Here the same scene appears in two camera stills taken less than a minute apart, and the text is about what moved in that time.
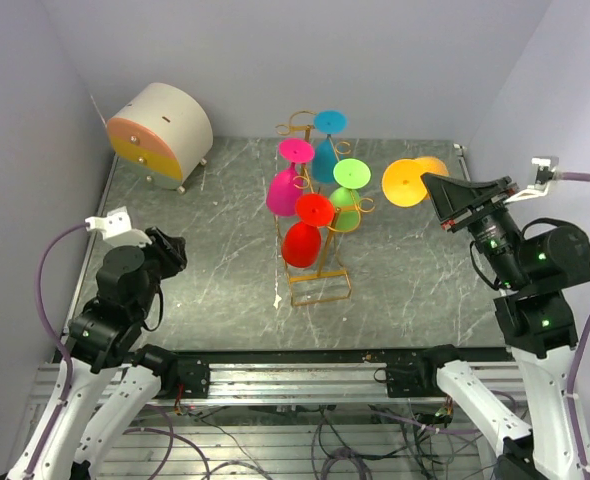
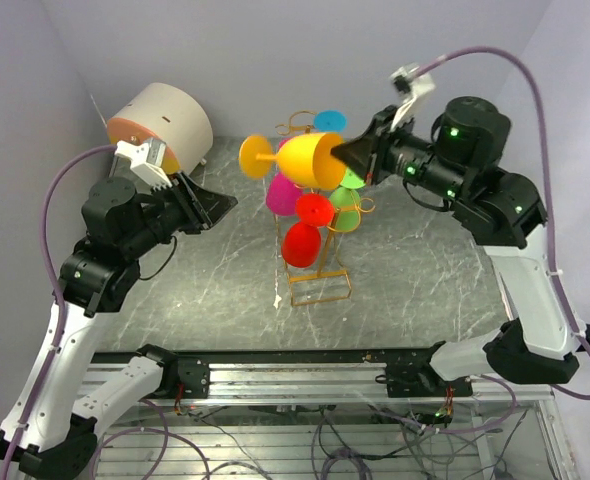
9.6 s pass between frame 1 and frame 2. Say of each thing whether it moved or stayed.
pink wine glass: stayed
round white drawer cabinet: stayed
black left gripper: moved
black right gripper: moved
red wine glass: stayed
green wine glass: stayed
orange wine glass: moved
